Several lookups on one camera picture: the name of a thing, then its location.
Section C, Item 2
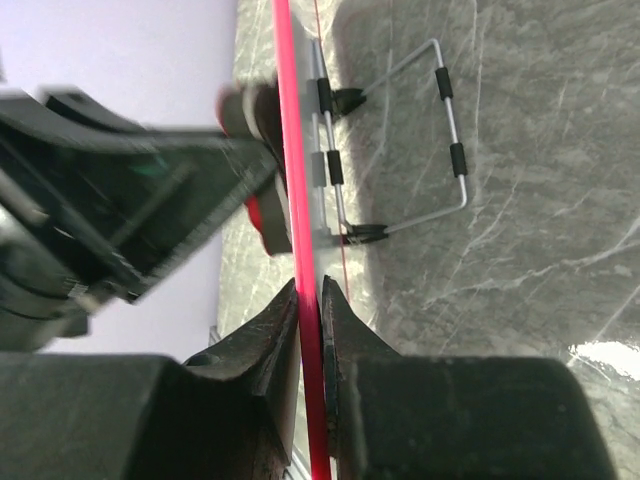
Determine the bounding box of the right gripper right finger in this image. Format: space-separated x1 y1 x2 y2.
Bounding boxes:
320 278 616 479

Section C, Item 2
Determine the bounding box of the wire whiteboard stand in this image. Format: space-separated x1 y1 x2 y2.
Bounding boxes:
307 38 470 248

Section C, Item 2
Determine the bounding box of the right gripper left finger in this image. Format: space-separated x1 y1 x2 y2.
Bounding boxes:
1 283 299 479

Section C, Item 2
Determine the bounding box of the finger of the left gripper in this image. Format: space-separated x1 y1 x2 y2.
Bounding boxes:
119 137 251 302

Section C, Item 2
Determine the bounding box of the pink framed whiteboard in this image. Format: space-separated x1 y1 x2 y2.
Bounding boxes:
272 1 342 479

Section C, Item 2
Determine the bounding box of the red black whiteboard eraser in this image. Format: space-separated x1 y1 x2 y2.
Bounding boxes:
216 82 292 256

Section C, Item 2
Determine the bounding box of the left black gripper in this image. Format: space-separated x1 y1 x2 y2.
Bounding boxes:
0 44 211 351

